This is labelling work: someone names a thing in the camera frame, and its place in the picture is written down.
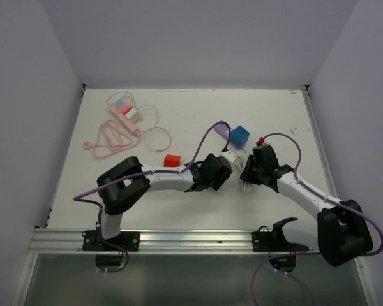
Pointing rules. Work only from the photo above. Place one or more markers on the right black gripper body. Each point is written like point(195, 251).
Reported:
point(257, 178)

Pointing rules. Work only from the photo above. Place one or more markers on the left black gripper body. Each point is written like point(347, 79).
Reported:
point(216, 183)

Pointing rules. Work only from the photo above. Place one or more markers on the blue cube plug adapter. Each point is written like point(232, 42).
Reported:
point(238, 137)

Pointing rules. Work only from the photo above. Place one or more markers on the red cube socket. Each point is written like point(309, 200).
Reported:
point(172, 161)

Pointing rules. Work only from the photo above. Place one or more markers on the purple power strip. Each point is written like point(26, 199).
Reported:
point(224, 131)

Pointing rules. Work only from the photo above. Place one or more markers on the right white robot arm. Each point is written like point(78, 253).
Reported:
point(337, 231)

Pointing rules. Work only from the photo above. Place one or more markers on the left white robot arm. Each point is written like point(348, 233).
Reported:
point(123, 185)

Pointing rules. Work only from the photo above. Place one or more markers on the coral plug on pink strip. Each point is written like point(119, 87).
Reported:
point(125, 108)

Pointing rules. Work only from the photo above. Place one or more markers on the pink power strip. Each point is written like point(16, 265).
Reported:
point(128, 124)

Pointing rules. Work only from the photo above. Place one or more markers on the white charger on pink strip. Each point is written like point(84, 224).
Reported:
point(133, 115)

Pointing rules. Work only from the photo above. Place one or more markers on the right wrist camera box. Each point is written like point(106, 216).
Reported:
point(263, 142)

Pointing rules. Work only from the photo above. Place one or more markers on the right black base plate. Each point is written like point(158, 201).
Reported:
point(263, 241)

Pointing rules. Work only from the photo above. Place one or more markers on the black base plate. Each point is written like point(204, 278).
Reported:
point(128, 240)
point(263, 241)

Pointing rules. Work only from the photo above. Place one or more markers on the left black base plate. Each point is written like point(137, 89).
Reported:
point(128, 240)

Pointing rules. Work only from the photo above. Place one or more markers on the aluminium front rail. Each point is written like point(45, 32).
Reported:
point(158, 242)

